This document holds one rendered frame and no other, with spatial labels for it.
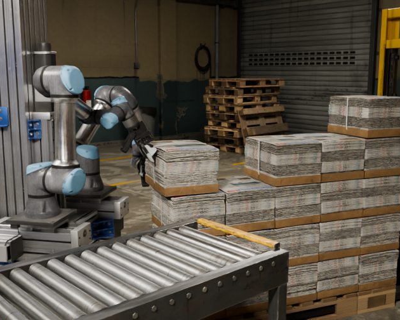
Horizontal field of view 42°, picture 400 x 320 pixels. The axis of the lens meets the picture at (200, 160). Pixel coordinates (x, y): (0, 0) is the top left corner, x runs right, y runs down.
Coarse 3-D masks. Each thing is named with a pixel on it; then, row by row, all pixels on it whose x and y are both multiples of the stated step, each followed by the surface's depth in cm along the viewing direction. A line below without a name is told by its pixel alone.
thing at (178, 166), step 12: (168, 156) 249; (180, 156) 251; (192, 156) 253; (204, 156) 255; (216, 156) 258; (156, 168) 263; (168, 168) 250; (180, 168) 252; (192, 168) 254; (204, 168) 257; (216, 168) 259; (168, 180) 251; (180, 180) 253; (192, 180) 256; (204, 180) 258; (216, 180) 260
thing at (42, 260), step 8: (176, 224) 218; (184, 224) 218; (192, 224) 221; (136, 232) 207; (144, 232) 207; (152, 232) 207; (112, 240) 198; (120, 240) 198; (72, 248) 189; (80, 248) 189; (88, 248) 189; (96, 248) 190; (48, 256) 181; (56, 256) 181; (64, 256) 182; (80, 256) 186; (8, 264) 173; (16, 264) 173; (24, 264) 173; (40, 264) 176; (0, 272) 167; (8, 272) 169
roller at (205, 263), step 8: (144, 240) 201; (152, 240) 199; (160, 248) 193; (168, 248) 190; (176, 248) 189; (176, 256) 186; (184, 256) 183; (192, 256) 181; (200, 264) 177; (208, 264) 175; (216, 264) 173
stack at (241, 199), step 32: (224, 192) 268; (256, 192) 270; (288, 192) 278; (320, 192) 286; (352, 192) 294; (224, 224) 266; (320, 224) 290; (352, 224) 297; (352, 256) 302; (288, 288) 288; (320, 288) 296
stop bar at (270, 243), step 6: (198, 222) 219; (204, 222) 216; (210, 222) 214; (216, 222) 214; (216, 228) 211; (222, 228) 208; (228, 228) 207; (234, 234) 203; (240, 234) 201; (246, 234) 199; (252, 234) 199; (252, 240) 196; (258, 240) 194; (264, 240) 192; (270, 240) 192; (270, 246) 189; (276, 246) 188
